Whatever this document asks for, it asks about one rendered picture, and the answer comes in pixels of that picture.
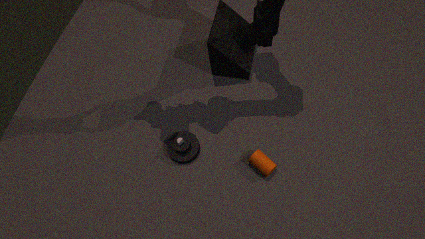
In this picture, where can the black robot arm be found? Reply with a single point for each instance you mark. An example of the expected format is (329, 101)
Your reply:
(264, 27)

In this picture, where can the orange cylinder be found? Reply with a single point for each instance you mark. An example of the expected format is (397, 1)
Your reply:
(262, 163)

